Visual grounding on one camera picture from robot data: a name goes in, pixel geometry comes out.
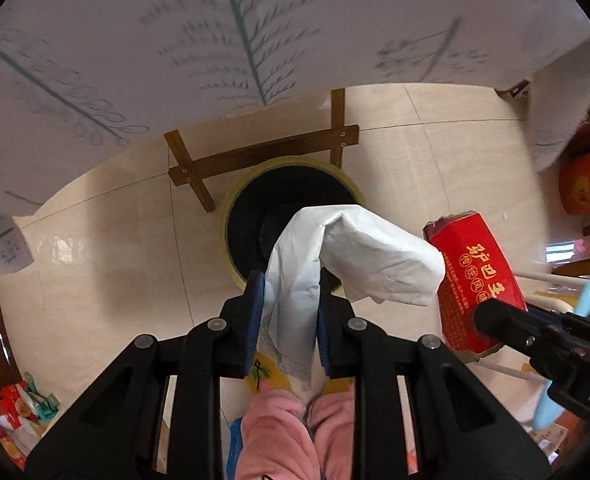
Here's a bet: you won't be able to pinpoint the red cardboard box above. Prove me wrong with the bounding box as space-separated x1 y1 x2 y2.
423 211 527 363

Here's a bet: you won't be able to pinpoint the white paper bag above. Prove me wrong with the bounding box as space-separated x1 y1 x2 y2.
259 205 444 384

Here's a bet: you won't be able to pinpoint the yellow-rimmed black trash bin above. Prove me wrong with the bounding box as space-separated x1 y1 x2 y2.
219 156 367 288

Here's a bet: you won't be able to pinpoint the left yellow slipper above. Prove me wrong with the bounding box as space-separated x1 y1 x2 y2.
245 352 292 394

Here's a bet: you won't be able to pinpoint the pink trouser legs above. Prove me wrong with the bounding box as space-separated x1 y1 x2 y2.
234 390 355 480

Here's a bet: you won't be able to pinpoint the leaf-print tablecloth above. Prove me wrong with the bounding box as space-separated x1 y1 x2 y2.
0 0 590 275

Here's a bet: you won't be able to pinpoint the wooden table frame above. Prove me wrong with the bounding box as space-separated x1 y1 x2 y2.
164 88 360 212

